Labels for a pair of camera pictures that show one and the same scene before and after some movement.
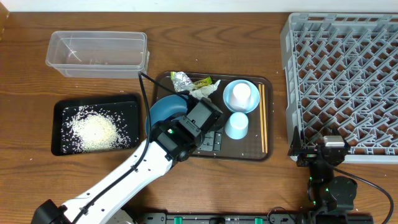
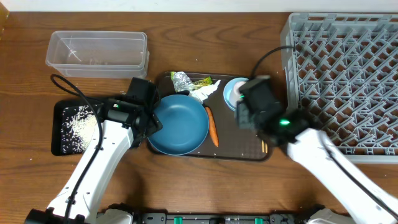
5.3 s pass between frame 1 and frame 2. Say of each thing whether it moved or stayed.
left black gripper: moved
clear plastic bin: stayed
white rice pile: stayed
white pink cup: stayed
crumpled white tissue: stayed
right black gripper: moved
